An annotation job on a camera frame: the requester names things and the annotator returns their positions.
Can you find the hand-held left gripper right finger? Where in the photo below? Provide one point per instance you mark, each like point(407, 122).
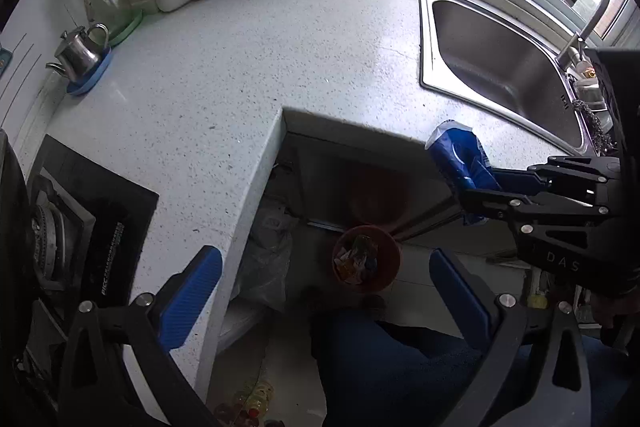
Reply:
point(460, 297)

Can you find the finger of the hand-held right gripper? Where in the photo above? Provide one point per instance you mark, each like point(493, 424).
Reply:
point(487, 202)
point(515, 181)

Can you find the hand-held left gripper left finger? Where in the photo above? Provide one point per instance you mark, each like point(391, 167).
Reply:
point(192, 297)

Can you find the blue wrapper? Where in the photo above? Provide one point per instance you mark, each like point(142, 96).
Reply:
point(460, 157)

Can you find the red trash bin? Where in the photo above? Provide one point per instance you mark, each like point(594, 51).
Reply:
point(391, 267)

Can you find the grey plastic bag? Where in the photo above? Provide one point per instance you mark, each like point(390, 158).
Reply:
point(265, 257)

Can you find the steel wool scourer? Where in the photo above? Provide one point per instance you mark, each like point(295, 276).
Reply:
point(592, 117)

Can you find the person's blue trousers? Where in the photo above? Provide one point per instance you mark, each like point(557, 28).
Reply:
point(390, 372)

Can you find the black gas stove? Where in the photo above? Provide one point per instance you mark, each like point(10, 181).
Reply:
point(120, 217)

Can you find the yellow plastic bottle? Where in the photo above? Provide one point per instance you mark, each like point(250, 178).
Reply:
point(257, 394)

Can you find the stainless steel sink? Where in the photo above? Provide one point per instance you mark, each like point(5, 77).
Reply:
point(500, 57)

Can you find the curved steel faucet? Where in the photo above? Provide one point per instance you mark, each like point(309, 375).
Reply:
point(597, 7)

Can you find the blue saucer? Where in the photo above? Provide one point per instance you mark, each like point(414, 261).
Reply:
point(97, 78)

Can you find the steel teapot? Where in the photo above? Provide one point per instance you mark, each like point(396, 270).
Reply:
point(80, 52)

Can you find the green tray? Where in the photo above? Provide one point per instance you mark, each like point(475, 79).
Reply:
point(131, 27)

